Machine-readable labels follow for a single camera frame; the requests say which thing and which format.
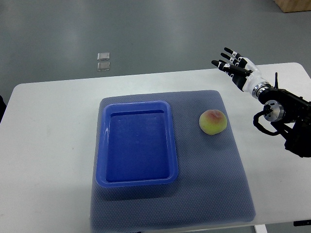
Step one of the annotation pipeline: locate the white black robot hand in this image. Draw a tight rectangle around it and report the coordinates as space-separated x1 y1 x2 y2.
211 47 271 99

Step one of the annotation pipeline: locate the yellow-green red peach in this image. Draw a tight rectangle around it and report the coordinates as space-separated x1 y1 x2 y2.
199 110 227 135

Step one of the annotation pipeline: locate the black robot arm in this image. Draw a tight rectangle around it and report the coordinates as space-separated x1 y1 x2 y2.
252 74 311 158

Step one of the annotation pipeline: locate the lower metal floor plate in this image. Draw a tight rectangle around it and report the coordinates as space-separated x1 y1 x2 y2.
97 62 110 71

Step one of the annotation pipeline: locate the metal floor plate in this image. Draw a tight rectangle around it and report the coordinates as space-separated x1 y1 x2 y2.
97 52 110 61
97 62 110 71

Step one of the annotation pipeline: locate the upper metal floor plate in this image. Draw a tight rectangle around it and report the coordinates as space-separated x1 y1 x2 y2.
97 52 110 61

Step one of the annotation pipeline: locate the wooden box corner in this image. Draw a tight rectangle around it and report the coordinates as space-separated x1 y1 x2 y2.
275 0 311 13

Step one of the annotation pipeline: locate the grey-blue textured mat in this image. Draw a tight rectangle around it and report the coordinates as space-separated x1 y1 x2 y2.
90 90 256 233

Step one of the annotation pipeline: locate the blue plastic tray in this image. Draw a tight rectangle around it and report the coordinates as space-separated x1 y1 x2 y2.
95 100 178 188

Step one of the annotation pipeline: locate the white table leg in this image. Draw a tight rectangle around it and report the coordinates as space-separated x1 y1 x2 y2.
254 224 268 233

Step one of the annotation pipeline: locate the dark object at left edge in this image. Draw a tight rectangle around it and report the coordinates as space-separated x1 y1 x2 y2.
0 96 7 122

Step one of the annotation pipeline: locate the black bracket under table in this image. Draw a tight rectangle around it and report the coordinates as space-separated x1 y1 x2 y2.
293 219 311 227

